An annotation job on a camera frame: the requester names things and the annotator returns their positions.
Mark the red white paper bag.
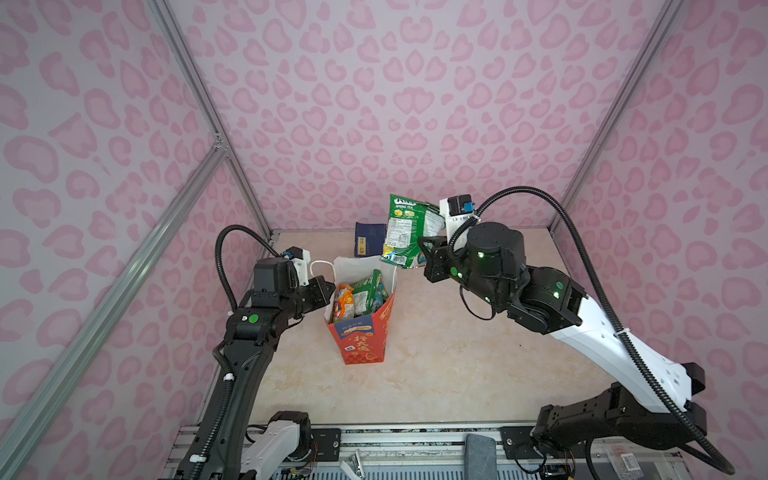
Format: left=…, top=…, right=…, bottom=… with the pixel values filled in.
left=324, top=257, right=397, bottom=365

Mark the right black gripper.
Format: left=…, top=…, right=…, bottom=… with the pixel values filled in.
left=412, top=233, right=507, bottom=306

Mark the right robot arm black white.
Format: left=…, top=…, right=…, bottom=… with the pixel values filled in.
left=418, top=222, right=707, bottom=455

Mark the green snack packet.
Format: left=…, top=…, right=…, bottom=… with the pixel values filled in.
left=352, top=269, right=389, bottom=317

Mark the green spring tea packet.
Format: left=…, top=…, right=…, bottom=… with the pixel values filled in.
left=381, top=194, right=445, bottom=269

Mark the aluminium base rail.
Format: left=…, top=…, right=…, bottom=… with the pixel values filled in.
left=161, top=419, right=691, bottom=480

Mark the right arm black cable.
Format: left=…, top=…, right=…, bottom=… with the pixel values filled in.
left=446, top=185, right=736, bottom=476

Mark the pink Fox's candy packet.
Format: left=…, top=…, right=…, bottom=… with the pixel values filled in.
left=332, top=284, right=355, bottom=323

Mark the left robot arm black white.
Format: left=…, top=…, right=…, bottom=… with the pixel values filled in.
left=174, top=248, right=335, bottom=479

